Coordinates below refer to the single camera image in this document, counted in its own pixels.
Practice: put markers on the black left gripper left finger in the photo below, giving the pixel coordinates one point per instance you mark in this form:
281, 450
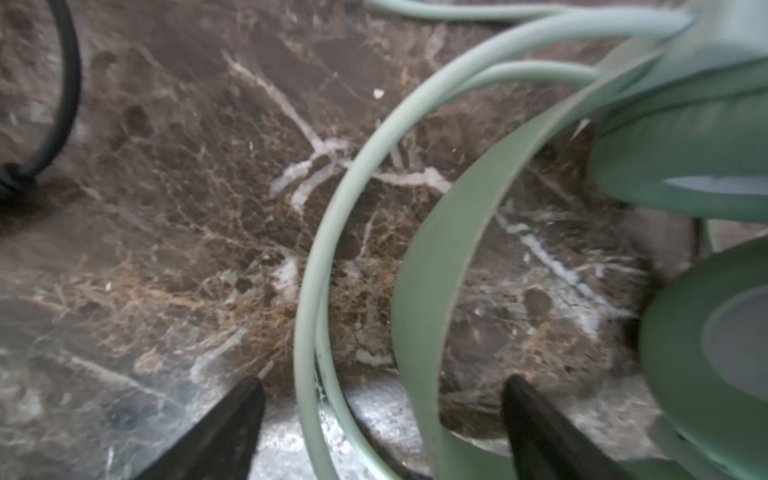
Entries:
222, 444

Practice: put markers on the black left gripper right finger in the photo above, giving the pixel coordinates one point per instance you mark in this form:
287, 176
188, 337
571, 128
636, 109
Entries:
543, 442

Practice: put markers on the mint green headphones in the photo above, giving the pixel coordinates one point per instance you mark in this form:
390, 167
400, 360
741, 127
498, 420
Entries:
683, 99

